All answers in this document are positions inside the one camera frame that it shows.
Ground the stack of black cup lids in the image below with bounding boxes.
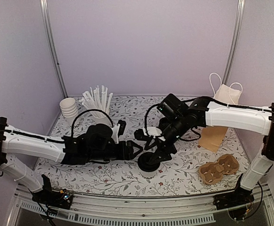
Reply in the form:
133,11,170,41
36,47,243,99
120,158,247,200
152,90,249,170
158,117,170,131

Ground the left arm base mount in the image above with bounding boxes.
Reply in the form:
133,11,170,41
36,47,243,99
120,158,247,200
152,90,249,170
32,174,73,214

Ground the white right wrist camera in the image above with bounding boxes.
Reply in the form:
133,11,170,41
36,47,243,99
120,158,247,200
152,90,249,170
134,127,165,141

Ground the black cup lid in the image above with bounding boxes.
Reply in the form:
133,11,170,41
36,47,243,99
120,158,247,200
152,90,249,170
137,152,160,172

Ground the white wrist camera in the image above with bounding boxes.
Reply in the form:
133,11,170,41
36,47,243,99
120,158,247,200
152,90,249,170
134,127,165,141
112,120,126,144

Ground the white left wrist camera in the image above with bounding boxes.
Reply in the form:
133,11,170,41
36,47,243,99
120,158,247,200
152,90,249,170
112,120,126,144

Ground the brown cardboard cup carrier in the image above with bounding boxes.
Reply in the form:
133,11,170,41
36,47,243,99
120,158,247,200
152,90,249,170
198,154,239,185

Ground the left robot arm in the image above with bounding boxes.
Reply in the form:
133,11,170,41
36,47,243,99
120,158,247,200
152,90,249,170
0,117,143,204

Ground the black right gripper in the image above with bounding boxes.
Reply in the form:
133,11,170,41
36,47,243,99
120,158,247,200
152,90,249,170
144,116,188,165

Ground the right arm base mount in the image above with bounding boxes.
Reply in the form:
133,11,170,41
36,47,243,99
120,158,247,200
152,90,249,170
213,183,254,221

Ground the stack of white paper cups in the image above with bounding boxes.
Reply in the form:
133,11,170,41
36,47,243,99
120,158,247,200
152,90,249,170
59,97,79,126

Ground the left aluminium frame post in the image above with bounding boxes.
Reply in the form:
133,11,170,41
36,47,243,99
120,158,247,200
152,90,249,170
40,0,68,98

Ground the brown paper bag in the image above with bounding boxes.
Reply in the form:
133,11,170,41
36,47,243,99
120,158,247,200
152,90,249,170
198,82,243,153

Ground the white paper coffee cup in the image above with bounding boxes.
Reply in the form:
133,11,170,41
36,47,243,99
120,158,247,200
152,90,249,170
140,171,156,180

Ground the floral tablecloth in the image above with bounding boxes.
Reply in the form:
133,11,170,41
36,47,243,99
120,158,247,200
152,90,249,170
34,95,254,197

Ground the aluminium front rail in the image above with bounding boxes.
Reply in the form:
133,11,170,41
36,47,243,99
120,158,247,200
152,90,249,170
7,184,274,226

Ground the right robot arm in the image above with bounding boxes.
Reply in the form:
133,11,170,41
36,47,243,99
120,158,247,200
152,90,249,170
146,94,274,205

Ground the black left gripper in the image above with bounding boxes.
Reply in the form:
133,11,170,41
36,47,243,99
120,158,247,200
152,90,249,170
88,141,143,162

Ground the bundle of wrapped white straws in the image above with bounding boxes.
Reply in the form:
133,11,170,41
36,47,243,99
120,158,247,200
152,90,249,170
79,85,113,114

